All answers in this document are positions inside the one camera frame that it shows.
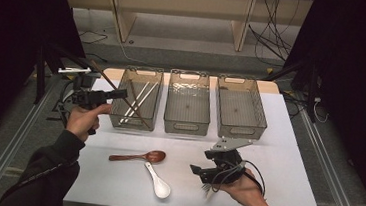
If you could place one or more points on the person's left hand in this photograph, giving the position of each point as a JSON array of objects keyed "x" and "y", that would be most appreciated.
[{"x": 82, "y": 121}]

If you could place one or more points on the beige wooden desk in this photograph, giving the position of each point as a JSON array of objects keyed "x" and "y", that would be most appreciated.
[{"x": 179, "y": 5}]

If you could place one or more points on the person's right hand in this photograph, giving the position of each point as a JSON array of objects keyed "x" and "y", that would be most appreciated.
[{"x": 243, "y": 192}]

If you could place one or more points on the aluminium floor rail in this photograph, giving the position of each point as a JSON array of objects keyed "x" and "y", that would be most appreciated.
[
  {"x": 329, "y": 162},
  {"x": 16, "y": 148}
]

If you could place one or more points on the brown wooden spoon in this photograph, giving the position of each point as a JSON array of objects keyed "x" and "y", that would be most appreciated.
[{"x": 156, "y": 156}]

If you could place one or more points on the white chopstick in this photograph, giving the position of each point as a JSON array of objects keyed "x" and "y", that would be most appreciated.
[
  {"x": 150, "y": 93},
  {"x": 141, "y": 94}
]

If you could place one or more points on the black metal stand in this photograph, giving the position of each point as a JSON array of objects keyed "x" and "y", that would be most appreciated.
[
  {"x": 41, "y": 77},
  {"x": 312, "y": 91}
]

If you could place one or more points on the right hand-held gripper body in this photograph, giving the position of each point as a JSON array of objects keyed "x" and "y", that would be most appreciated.
[{"x": 225, "y": 168}]

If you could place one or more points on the black curtain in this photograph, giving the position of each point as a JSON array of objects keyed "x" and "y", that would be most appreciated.
[
  {"x": 357, "y": 81},
  {"x": 9, "y": 34}
]

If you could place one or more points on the white ceramic spoon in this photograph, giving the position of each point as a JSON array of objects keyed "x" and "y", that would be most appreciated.
[{"x": 161, "y": 189}]

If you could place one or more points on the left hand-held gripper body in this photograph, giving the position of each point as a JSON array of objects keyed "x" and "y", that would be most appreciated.
[{"x": 86, "y": 96}]

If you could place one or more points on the smoky transparent plastic bin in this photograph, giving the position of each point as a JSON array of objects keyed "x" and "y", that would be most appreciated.
[
  {"x": 187, "y": 106},
  {"x": 147, "y": 110},
  {"x": 239, "y": 109}
]

